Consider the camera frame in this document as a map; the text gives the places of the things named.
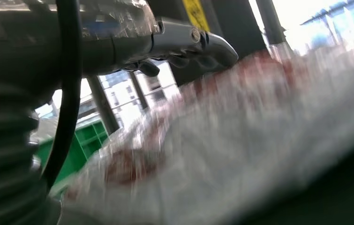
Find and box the grey parcel red print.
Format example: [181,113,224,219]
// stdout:
[51,40,354,225]

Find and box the black yellow scanner label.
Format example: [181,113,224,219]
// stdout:
[182,0,211,32]

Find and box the green plastic crate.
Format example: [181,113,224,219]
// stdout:
[35,119,109,187]

